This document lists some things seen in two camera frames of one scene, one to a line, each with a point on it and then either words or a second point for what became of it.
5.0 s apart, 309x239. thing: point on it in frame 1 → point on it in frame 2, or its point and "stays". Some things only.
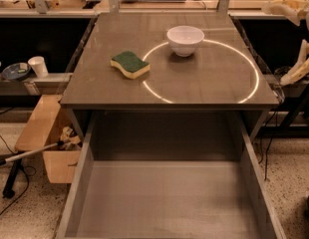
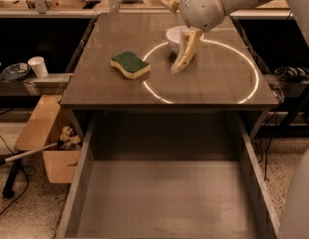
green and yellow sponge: [130, 64] stays
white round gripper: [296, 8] → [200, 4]
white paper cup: [39, 66] stays
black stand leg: [8, 191] stays
